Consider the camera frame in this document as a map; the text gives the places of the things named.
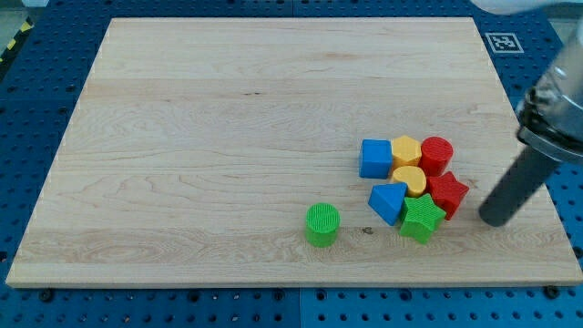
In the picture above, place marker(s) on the white fiducial marker tag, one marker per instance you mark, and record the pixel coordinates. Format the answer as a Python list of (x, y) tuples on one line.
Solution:
[(504, 43)]

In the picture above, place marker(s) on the red star block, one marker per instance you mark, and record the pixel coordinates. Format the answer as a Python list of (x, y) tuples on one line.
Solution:
[(447, 192)]

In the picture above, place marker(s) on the green cylinder block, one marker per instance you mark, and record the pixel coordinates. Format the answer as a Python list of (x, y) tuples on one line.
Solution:
[(322, 222)]

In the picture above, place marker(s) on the blue triangle block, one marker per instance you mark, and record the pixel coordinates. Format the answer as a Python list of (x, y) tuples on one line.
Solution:
[(387, 200)]

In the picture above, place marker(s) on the yellow heart block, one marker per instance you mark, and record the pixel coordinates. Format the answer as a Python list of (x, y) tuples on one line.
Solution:
[(414, 179)]

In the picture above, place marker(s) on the red cylinder block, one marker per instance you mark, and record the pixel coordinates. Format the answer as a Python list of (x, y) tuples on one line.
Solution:
[(436, 155)]

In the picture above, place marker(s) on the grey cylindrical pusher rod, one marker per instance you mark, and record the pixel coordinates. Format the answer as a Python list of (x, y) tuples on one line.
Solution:
[(522, 179)]

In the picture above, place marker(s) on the wooden board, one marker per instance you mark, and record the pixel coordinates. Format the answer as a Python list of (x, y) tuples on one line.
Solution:
[(197, 145)]

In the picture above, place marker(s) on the blue cube block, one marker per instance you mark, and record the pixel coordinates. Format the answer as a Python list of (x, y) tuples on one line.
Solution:
[(376, 159)]

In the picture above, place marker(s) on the yellow hexagon block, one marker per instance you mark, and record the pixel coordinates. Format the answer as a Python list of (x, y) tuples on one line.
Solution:
[(406, 152)]

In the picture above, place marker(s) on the green star block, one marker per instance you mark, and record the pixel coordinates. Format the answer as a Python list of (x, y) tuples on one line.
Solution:
[(420, 218)]

